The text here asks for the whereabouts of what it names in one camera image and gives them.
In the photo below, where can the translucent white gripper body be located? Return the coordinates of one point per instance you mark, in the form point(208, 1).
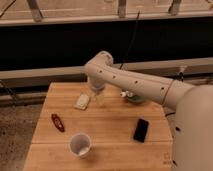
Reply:
point(98, 93)

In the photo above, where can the white sponge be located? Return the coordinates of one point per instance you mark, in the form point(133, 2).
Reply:
point(82, 101)

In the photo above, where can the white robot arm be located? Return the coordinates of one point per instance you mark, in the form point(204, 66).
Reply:
point(192, 148)

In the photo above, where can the white tube in bowl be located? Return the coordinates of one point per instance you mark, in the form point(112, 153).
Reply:
point(126, 94)

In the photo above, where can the green bowl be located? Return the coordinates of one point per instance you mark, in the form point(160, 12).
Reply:
point(136, 99)

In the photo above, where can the red pocket knife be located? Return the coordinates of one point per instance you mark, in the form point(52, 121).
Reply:
point(57, 122)

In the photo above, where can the black smartphone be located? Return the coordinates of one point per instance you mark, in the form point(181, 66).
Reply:
point(141, 130)

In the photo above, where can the white paper cup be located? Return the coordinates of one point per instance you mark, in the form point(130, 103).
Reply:
point(80, 145)

